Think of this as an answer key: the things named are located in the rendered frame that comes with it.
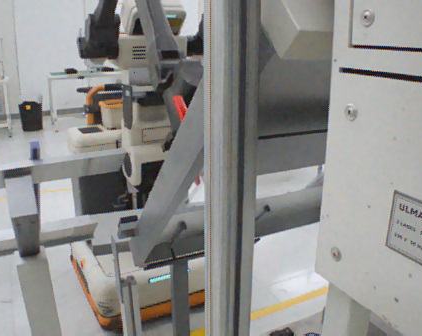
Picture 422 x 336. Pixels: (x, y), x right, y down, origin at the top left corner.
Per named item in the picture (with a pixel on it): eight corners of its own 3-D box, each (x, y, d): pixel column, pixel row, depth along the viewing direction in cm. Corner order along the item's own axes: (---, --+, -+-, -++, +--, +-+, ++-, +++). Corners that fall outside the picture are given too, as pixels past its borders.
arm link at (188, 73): (184, 69, 88) (148, 70, 84) (204, 35, 79) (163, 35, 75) (200, 116, 85) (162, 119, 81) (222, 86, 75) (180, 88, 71)
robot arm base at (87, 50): (108, 38, 144) (75, 39, 138) (112, 24, 137) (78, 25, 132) (112, 57, 142) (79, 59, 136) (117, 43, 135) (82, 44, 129)
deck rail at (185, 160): (134, 267, 95) (128, 243, 97) (142, 265, 96) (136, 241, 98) (257, 52, 37) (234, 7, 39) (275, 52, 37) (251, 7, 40)
